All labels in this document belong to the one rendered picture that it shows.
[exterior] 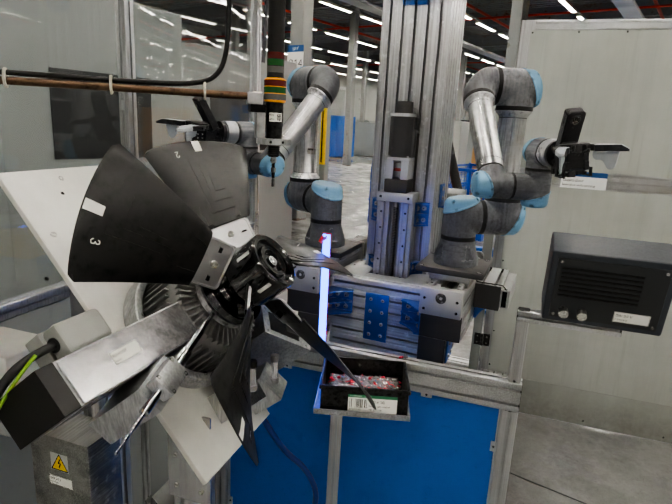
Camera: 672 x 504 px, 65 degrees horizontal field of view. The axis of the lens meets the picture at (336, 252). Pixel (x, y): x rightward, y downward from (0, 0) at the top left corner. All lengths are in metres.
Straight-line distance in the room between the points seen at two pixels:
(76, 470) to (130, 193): 0.61
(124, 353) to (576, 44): 2.40
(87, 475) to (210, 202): 0.60
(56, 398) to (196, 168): 0.57
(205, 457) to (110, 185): 0.53
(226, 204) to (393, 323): 0.97
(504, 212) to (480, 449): 0.75
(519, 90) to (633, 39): 1.11
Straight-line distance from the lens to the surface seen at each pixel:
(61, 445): 1.26
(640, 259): 1.33
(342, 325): 1.98
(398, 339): 1.94
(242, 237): 1.08
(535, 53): 2.80
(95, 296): 1.10
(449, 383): 1.48
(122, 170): 0.90
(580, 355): 3.01
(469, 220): 1.79
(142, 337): 0.94
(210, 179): 1.16
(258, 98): 1.07
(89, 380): 0.85
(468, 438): 1.57
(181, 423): 1.08
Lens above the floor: 1.48
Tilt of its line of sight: 14 degrees down
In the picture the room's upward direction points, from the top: 3 degrees clockwise
